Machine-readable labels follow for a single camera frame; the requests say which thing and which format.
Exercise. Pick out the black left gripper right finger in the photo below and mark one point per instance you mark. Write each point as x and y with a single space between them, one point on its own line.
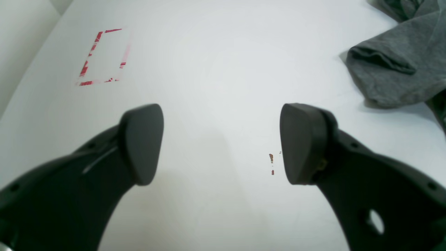
381 204

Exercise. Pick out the red tape rectangle marking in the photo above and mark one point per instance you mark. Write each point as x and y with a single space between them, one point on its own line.
107 57

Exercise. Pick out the grey T-shirt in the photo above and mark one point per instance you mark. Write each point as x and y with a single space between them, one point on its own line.
406 64

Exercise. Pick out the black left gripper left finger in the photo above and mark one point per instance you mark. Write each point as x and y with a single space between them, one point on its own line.
65 204

